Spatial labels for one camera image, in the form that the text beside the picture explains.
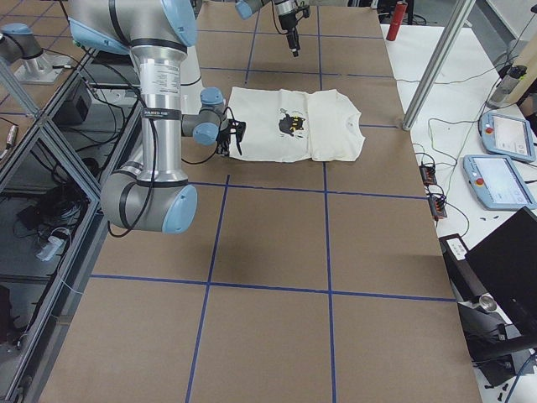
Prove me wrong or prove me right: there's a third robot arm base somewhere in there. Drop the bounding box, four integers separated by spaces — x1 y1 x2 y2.
1 23 71 85

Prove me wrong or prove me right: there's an orange black connector box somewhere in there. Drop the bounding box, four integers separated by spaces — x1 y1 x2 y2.
419 164 437 186

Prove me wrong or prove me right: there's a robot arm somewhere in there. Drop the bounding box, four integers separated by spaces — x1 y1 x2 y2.
235 0 310 57
69 1 228 233

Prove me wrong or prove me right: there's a red cylinder bottle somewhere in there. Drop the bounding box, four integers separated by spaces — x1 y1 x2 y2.
386 1 408 41

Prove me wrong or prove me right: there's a teach pendant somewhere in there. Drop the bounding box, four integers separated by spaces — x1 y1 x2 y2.
462 154 536 211
479 111 536 163

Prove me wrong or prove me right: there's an aluminium table frame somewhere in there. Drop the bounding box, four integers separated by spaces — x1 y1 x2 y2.
1 52 140 402

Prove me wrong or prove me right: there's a far teach pendant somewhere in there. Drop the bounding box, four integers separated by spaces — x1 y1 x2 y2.
479 111 536 163

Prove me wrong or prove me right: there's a near teach pendant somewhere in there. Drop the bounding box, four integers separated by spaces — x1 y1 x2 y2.
462 154 536 211

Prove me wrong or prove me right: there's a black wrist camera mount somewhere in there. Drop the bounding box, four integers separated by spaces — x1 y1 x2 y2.
223 118 247 155
295 0 310 19

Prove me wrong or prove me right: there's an aluminium frame post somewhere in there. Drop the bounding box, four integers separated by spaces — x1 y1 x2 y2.
401 0 476 131

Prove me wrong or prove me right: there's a white power strip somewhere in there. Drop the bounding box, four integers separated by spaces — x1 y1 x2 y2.
36 235 65 262

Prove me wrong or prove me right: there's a cream cat print shirt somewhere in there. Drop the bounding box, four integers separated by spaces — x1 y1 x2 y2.
229 86 365 163

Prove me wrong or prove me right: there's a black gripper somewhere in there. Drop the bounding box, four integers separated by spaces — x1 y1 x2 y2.
216 129 231 157
279 10 300 57

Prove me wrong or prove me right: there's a clear water bottle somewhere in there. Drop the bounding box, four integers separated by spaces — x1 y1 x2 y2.
487 65 527 109

